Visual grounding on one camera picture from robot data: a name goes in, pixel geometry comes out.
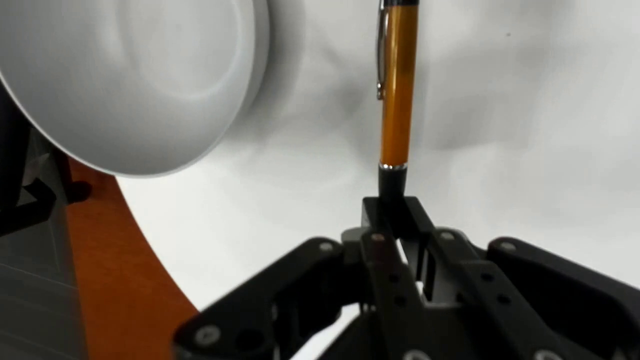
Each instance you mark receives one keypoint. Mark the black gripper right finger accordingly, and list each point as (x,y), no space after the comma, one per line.
(532,300)

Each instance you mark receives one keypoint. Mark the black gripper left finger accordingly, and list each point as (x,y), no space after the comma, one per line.
(386,293)

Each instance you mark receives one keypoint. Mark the orange and black pen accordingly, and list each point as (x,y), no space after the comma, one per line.
(398,100)

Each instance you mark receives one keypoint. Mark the grey bowl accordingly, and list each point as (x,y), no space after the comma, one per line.
(132,81)

